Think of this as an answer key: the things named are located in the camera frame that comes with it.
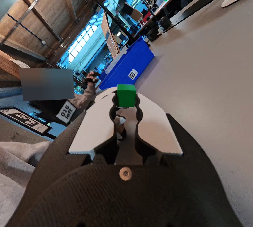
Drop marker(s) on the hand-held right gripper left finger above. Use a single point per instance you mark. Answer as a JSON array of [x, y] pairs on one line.
[[92, 128]]

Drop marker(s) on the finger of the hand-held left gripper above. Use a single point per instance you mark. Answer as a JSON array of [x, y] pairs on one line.
[[106, 92]]

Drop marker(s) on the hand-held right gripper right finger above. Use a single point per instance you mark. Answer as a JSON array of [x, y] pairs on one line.
[[158, 130]]

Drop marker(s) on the green wooden cube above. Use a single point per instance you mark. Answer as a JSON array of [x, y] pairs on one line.
[[126, 95]]

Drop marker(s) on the person's left forearm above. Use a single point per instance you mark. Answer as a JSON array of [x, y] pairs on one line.
[[23, 153]]

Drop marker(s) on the blue plastic bin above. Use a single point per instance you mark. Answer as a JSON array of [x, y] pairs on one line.
[[126, 66]]

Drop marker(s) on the clear plastic bin insert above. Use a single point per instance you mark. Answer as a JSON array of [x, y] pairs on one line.
[[116, 60]]

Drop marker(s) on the black framed tag poster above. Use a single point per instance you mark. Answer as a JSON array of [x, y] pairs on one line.
[[21, 120]]

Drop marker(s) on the cardboard board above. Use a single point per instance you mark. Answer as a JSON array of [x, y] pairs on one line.
[[109, 35]]

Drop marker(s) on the chair with tan backrest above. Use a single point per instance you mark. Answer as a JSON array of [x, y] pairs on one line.
[[136, 14]]

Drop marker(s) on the black metal post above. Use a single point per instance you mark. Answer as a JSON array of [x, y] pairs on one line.
[[102, 5]]

